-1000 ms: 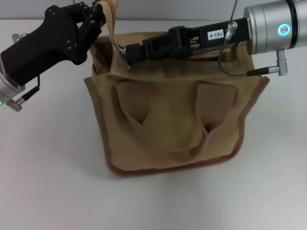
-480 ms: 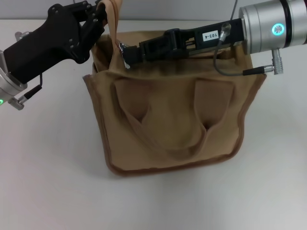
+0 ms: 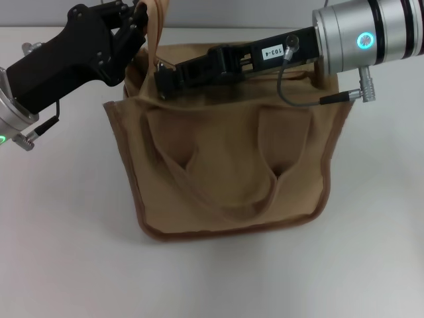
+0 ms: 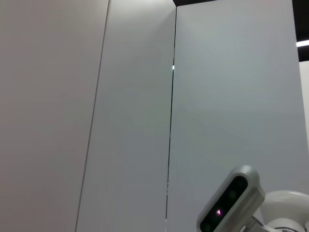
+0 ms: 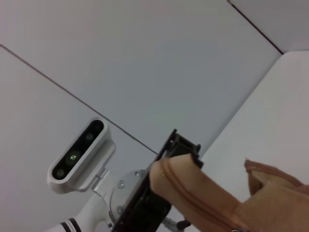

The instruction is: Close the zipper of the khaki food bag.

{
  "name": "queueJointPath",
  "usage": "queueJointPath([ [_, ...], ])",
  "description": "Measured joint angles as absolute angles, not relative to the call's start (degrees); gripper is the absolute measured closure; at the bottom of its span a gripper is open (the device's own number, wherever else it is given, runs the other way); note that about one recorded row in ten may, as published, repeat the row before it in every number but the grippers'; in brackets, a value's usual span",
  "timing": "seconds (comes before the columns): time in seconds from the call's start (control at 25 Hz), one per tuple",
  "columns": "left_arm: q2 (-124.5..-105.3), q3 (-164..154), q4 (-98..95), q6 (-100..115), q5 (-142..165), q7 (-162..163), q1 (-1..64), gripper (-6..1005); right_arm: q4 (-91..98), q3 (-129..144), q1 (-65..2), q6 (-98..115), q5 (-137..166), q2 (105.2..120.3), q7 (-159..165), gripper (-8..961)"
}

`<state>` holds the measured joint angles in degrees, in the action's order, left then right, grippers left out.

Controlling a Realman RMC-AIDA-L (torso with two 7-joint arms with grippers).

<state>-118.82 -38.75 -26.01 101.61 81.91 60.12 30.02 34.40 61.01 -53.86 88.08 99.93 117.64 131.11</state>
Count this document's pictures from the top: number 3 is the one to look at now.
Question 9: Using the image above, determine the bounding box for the right gripper cable with plug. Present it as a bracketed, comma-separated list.
[276, 34, 378, 107]

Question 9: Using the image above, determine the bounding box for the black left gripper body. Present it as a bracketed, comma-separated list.
[6, 3, 124, 115]

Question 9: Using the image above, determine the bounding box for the gripper cable with plug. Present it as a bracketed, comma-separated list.
[276, 34, 378, 107]
[11, 99, 62, 152]

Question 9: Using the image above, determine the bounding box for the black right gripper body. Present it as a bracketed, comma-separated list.
[250, 26, 324, 72]

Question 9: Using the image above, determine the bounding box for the left gripper cable with plug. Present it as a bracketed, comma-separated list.
[11, 99, 62, 152]

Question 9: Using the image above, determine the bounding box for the khaki canvas food bag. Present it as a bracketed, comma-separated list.
[101, 0, 357, 244]

